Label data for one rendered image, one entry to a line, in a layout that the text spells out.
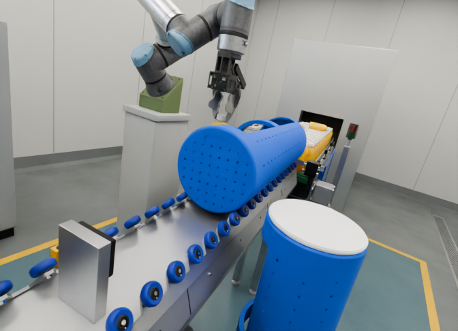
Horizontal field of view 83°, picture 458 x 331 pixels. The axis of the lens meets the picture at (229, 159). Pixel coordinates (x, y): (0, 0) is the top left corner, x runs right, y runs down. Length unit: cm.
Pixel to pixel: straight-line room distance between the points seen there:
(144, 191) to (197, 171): 100
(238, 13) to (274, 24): 560
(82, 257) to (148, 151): 126
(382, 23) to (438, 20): 81
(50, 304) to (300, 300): 55
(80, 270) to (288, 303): 50
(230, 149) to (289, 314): 47
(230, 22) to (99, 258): 68
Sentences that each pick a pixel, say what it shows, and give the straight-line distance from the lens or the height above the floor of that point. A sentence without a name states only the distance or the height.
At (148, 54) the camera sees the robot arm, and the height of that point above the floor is 142.
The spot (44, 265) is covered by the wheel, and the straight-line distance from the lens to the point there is 63.
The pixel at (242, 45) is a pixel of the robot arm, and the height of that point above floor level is 148.
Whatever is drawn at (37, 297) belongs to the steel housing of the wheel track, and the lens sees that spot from 64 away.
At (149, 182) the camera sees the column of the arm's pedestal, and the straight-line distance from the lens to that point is 177.
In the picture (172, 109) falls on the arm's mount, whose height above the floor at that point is 113.
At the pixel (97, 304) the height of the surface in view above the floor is 97.
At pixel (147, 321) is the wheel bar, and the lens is 58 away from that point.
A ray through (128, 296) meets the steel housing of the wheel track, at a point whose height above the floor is 93.
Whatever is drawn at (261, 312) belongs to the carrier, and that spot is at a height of 77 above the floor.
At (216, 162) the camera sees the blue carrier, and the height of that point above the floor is 112.
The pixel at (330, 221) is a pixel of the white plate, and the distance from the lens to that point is 84.
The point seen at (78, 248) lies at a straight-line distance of 52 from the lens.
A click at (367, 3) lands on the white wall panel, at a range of 603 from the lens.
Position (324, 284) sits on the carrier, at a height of 94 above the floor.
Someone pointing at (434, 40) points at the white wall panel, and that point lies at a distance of 580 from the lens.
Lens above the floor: 137
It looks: 16 degrees down
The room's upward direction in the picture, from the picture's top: 11 degrees clockwise
